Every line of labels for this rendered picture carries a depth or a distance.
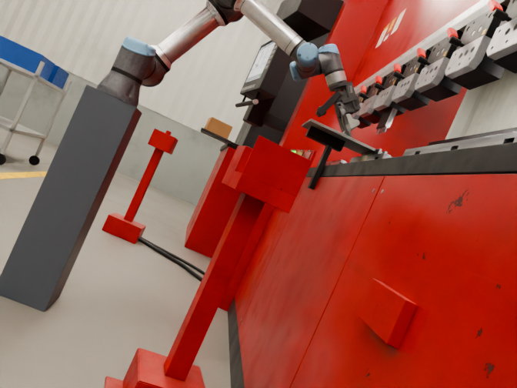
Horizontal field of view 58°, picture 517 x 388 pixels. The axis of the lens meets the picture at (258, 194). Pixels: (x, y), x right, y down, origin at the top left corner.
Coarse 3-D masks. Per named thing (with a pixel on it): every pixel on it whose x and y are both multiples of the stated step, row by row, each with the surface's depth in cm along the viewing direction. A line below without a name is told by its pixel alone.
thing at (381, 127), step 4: (392, 108) 173; (384, 112) 181; (388, 112) 176; (392, 112) 173; (384, 116) 179; (388, 116) 174; (392, 116) 173; (380, 120) 182; (384, 120) 177; (388, 120) 173; (392, 120) 173; (380, 124) 179; (384, 124) 174; (388, 124) 173; (376, 128) 182; (380, 128) 179; (384, 128) 176; (380, 132) 178
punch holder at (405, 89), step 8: (416, 56) 160; (408, 64) 166; (416, 64) 157; (408, 72) 162; (416, 72) 153; (400, 80) 167; (408, 80) 157; (416, 80) 153; (400, 88) 162; (408, 88) 153; (392, 96) 166; (400, 96) 158; (408, 96) 154; (416, 96) 153; (424, 96) 154; (400, 104) 165; (408, 104) 162; (416, 104) 158; (424, 104) 155
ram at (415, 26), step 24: (408, 0) 212; (432, 0) 172; (456, 0) 146; (480, 0) 126; (504, 0) 111; (384, 24) 243; (408, 24) 193; (432, 24) 159; (456, 24) 136; (384, 48) 217; (408, 48) 176; (360, 72) 248; (384, 72) 196
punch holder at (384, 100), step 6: (402, 66) 173; (390, 72) 186; (402, 72) 173; (390, 78) 182; (396, 78) 173; (384, 84) 187; (390, 84) 178; (396, 84) 173; (384, 90) 182; (390, 90) 173; (378, 96) 187; (384, 96) 178; (390, 96) 173; (378, 102) 182; (384, 102) 174; (390, 102) 173; (378, 108) 182; (384, 108) 178; (390, 108) 175; (396, 108) 173; (402, 108) 174; (396, 114) 179
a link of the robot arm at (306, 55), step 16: (224, 0) 166; (240, 0) 162; (256, 0) 163; (256, 16) 163; (272, 16) 162; (272, 32) 162; (288, 32) 161; (288, 48) 162; (304, 48) 159; (304, 64) 161
